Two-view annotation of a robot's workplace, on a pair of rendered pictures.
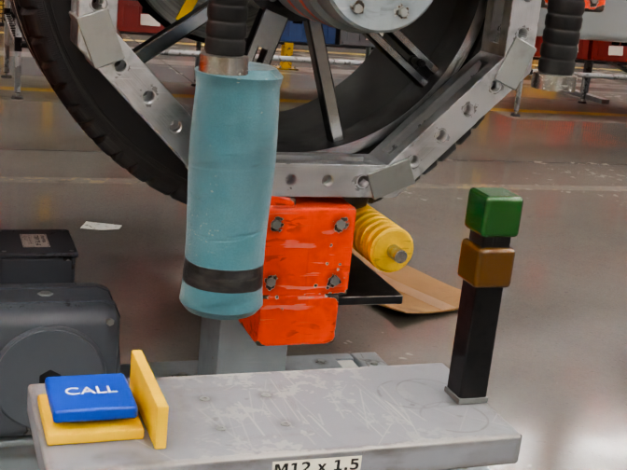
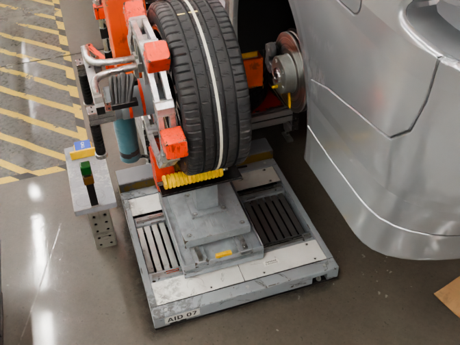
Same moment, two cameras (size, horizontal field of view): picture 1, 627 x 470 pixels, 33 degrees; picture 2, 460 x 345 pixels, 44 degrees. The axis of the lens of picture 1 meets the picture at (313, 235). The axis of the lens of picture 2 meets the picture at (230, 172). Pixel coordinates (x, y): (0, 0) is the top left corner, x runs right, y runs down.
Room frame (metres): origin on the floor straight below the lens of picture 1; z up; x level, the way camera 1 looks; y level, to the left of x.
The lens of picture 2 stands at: (1.65, -1.77, 2.04)
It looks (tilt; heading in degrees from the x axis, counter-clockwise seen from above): 41 degrees down; 95
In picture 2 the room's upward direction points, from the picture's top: 2 degrees counter-clockwise
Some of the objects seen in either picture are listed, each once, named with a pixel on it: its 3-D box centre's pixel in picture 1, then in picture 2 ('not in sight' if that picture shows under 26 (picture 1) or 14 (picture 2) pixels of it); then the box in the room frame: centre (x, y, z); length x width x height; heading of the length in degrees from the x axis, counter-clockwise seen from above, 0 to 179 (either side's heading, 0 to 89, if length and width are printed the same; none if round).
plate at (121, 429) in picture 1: (90, 416); not in sight; (0.83, 0.18, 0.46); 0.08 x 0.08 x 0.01; 21
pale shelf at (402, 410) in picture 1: (273, 423); (89, 176); (0.89, 0.02, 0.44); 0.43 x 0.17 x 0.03; 111
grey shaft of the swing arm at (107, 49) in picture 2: not in sight; (105, 35); (0.59, 1.54, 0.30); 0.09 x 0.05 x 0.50; 111
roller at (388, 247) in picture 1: (355, 222); (192, 176); (1.35, -0.05, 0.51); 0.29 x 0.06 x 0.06; 21
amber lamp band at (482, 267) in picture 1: (485, 262); (87, 178); (0.96, -0.17, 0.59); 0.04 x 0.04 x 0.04; 21
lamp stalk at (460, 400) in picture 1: (480, 298); (90, 185); (0.96, -0.17, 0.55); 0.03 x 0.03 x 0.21; 21
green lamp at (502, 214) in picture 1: (494, 212); (85, 168); (0.96, -0.17, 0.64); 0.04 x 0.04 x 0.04; 21
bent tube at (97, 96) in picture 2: not in sight; (117, 72); (1.14, -0.12, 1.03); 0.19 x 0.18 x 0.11; 21
